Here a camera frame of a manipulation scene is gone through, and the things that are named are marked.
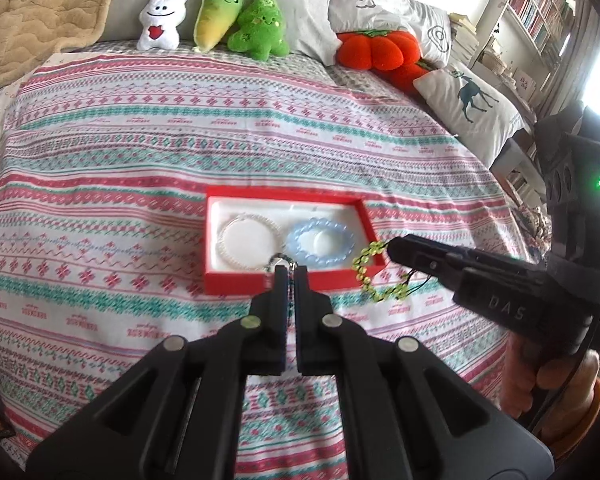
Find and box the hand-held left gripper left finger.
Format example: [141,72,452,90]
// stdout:
[25,266,288,480]

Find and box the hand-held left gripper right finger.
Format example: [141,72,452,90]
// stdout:
[295,266,554,480]

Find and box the white pillow with deer print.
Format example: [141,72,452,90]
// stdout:
[412,62,531,168]

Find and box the white pillow with line drawings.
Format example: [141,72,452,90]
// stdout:
[327,0,453,68]

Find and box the beige quilted blanket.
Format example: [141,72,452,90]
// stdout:
[0,0,143,88]

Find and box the stack of books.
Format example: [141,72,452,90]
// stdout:
[450,10,482,67]

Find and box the green bead bracelet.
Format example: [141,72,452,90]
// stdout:
[352,241,433,305]

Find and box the white bookshelf with books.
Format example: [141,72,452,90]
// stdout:
[500,0,581,66]

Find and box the yellow green carrot plush toy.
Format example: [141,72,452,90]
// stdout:
[194,0,246,53]

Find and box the white pearl bracelet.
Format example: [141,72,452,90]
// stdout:
[219,213,282,267]

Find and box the green tree plush toy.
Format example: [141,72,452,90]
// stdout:
[227,0,291,61]

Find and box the red pumpkin plush toy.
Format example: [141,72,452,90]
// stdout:
[336,29,443,93]

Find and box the dark bead bracelet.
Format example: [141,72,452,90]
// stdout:
[265,252,299,311]

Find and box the white rabbit plush toy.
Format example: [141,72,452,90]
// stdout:
[138,0,191,52]

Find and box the red jewelry box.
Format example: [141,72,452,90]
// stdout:
[203,185,385,296]

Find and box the person's right hand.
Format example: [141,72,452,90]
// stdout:
[500,332,600,456]

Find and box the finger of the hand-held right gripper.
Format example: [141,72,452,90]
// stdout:
[386,236,546,272]
[387,250,462,292]

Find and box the blue bead bracelet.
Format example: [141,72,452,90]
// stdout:
[285,218,356,271]

